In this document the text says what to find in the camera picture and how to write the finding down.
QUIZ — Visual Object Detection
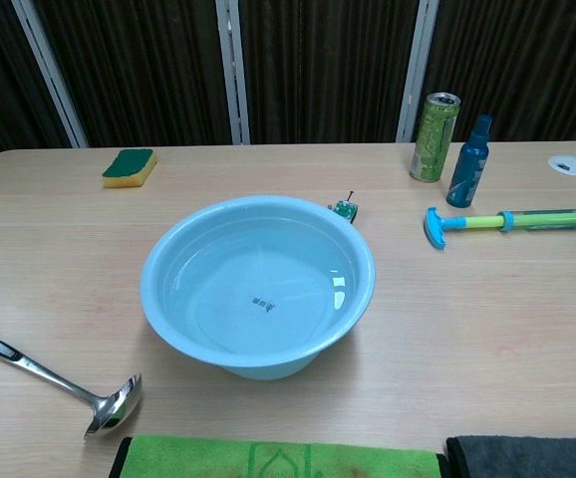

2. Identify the dark blue spray bottle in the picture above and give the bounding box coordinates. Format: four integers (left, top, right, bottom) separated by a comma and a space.
445, 115, 494, 208

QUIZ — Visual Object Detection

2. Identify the green and yellow sponge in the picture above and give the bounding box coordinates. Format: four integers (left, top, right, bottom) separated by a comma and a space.
101, 147, 158, 189

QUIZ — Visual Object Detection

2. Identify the white cable grommet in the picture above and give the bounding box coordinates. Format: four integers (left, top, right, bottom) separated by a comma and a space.
547, 154, 576, 176

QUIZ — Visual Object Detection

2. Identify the silver metal ladle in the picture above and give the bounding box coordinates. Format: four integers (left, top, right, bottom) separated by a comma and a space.
0, 330, 143, 439

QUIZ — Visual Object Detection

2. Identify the green and blue water pump toy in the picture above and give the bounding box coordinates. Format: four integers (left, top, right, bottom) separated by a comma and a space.
423, 206, 576, 251

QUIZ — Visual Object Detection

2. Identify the green microfiber towel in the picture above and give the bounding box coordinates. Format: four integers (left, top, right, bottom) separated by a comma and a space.
109, 435, 448, 478

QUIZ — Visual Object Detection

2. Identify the small green circuit board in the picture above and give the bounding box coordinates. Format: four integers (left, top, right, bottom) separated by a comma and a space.
328, 190, 360, 223

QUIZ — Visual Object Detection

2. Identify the green drink can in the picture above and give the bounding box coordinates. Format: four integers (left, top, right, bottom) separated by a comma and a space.
409, 92, 462, 183

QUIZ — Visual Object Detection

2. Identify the light blue plastic basin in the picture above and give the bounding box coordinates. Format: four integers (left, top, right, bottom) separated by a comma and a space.
140, 194, 377, 382

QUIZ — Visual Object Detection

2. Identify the dark grey towel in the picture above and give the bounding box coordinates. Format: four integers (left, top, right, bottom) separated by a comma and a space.
445, 435, 576, 478

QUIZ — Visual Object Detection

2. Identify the white partition post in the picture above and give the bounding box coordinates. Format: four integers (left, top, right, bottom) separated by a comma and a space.
396, 0, 440, 144
11, 0, 90, 149
215, 0, 251, 146

